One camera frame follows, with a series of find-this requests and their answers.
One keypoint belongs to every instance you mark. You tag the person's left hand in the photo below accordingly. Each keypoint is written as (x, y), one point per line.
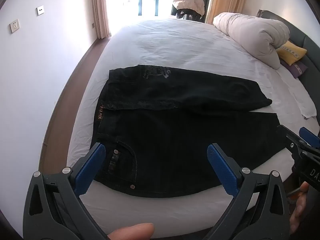
(131, 232)

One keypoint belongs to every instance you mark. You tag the beige curtain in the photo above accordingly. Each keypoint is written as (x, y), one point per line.
(225, 0)
(101, 7)

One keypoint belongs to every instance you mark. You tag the dark garment under jacket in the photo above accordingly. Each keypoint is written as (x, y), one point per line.
(186, 14)

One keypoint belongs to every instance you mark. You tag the white wall socket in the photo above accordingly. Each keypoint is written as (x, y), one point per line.
(15, 26)

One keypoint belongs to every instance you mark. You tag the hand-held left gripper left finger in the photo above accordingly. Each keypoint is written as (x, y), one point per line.
(91, 166)

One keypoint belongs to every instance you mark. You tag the dark grey headboard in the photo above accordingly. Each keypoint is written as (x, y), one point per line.
(311, 62)

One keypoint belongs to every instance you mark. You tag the purple pillow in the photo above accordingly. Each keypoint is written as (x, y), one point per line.
(296, 70)

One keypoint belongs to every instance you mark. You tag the black denim pants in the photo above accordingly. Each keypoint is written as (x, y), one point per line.
(175, 135)

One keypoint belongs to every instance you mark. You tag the rolled white duvet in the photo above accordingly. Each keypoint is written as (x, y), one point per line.
(250, 32)

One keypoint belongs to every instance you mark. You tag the yellow patterned pillow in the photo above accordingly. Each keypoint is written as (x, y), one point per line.
(291, 51)

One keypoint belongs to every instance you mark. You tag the person's right hand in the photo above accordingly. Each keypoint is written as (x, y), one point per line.
(300, 210)

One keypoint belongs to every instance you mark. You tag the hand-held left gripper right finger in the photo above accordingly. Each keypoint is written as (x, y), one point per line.
(221, 168)

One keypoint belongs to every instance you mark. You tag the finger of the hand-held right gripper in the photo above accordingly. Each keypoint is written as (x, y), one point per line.
(288, 136)
(310, 135)

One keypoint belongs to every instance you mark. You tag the bed with white sheet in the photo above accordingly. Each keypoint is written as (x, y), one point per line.
(175, 45)

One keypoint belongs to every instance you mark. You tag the white flat cloth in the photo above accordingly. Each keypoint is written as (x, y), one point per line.
(300, 97)

